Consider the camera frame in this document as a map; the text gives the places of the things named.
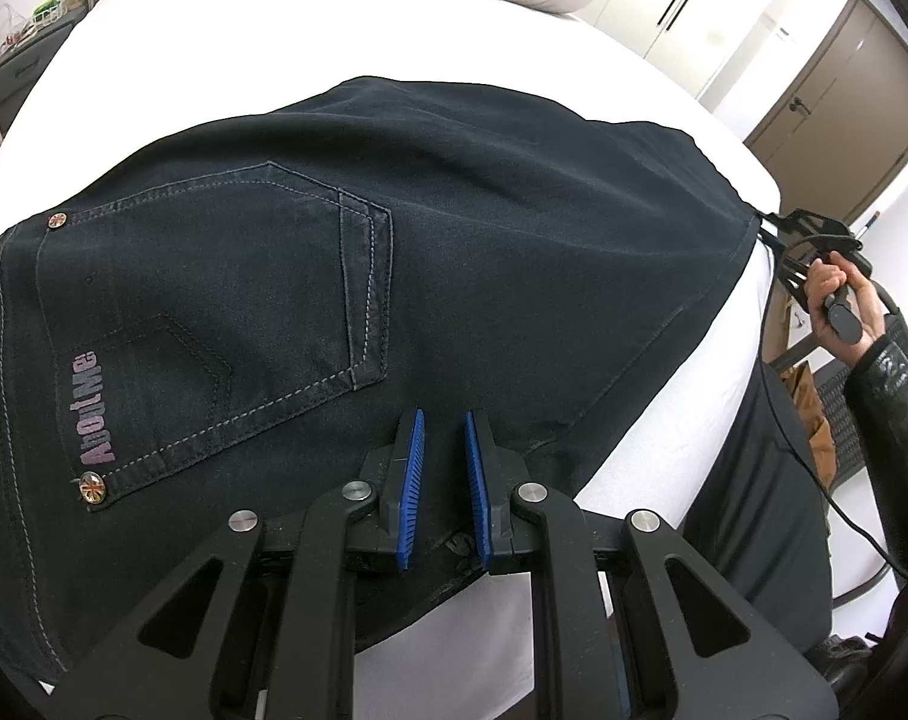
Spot person's black-clothed leg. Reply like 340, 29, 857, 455
682, 360, 839, 653

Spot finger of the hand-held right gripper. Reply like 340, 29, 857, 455
757, 210, 807, 239
776, 251, 816, 316

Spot brown door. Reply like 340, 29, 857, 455
745, 0, 908, 224

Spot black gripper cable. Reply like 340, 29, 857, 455
754, 229, 908, 586

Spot white bed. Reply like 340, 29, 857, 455
0, 0, 785, 720

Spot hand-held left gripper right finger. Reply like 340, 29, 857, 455
461, 409, 839, 720

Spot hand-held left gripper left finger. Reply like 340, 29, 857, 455
49, 409, 428, 720

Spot brown paper bag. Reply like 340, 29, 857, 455
780, 360, 835, 482

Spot person's black shoe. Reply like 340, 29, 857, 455
805, 634, 886, 700

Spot person's right forearm black sleeve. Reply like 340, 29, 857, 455
842, 313, 908, 578

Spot dark navy denim pants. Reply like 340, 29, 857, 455
0, 75, 759, 695

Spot person's right hand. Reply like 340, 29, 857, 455
806, 250, 887, 370

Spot dark grey cabinet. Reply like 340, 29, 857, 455
0, 11, 91, 137

